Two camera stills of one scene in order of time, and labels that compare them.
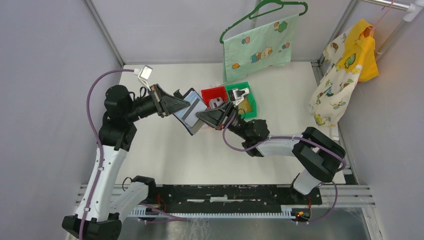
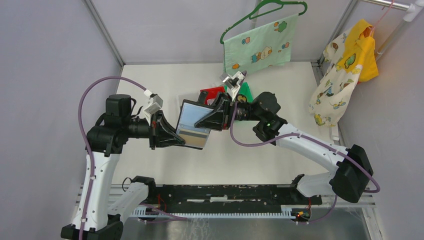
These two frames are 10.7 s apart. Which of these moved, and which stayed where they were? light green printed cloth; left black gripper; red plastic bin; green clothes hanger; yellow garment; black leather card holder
Moved: black leather card holder; left black gripper
Stayed: red plastic bin; light green printed cloth; green clothes hanger; yellow garment
